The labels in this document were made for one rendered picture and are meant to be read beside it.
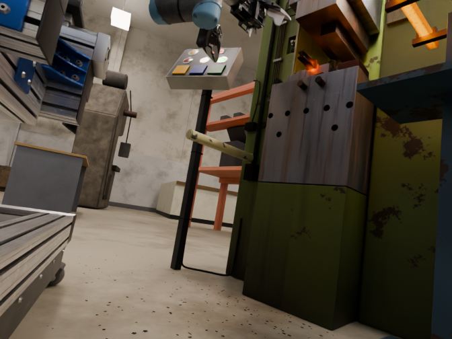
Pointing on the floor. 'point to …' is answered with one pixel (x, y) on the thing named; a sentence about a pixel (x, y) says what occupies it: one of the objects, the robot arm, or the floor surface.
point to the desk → (45, 179)
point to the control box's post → (190, 183)
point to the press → (102, 137)
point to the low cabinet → (173, 194)
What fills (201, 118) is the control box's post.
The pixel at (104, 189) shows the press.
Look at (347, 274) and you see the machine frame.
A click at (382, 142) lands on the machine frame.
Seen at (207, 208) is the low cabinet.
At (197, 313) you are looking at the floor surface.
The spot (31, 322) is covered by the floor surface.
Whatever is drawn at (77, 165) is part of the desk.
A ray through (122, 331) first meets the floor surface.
